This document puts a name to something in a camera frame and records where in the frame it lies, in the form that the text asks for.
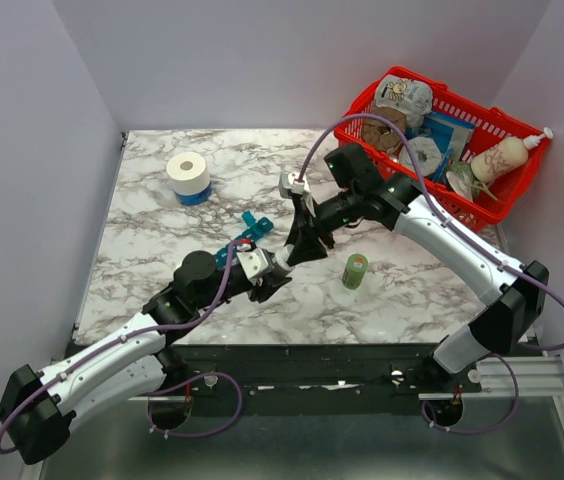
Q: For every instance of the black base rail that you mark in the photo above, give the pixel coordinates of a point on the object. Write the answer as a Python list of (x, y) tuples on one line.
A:
[(277, 380)]

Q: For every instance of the blue packet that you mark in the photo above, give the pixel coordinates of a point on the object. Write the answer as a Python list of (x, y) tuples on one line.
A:
[(450, 134)]

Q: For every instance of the green pill bottle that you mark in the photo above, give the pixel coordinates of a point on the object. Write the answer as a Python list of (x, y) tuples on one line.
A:
[(354, 271)]

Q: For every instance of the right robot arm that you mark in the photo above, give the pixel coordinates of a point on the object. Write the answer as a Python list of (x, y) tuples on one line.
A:
[(510, 291)]

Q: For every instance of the red shopping basket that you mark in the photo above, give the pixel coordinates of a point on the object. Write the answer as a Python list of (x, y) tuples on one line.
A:
[(491, 126)]

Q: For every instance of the blue tape roll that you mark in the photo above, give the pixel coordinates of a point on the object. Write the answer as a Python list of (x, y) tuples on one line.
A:
[(194, 199)]

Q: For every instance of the green white pouch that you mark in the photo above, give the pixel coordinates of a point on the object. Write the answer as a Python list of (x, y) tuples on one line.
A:
[(461, 179)]

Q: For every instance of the cream pump lotion bottle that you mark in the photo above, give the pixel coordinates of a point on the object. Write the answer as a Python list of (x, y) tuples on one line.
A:
[(506, 156)]

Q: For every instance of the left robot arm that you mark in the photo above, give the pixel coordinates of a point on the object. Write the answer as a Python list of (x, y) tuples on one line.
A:
[(40, 408)]

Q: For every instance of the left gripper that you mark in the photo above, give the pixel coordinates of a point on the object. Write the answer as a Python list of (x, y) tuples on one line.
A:
[(268, 287)]

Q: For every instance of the teal weekly pill organizer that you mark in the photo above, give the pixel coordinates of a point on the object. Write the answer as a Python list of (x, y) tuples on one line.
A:
[(256, 229)]

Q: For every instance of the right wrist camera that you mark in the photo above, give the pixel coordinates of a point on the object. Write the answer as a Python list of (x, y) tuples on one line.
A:
[(289, 186)]

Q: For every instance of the white toilet paper roll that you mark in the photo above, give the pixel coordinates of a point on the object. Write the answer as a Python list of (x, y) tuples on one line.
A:
[(188, 173)]

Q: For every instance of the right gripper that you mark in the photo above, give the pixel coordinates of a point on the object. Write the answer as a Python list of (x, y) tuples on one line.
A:
[(305, 238)]

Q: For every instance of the white pill bottle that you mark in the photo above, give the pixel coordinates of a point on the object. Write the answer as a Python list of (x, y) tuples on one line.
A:
[(281, 258)]

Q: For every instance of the silver wrapped roll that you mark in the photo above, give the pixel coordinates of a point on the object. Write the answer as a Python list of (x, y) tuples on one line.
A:
[(428, 155)]

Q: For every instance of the printed wrapped package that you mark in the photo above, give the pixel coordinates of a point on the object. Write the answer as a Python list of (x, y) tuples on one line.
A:
[(411, 97)]

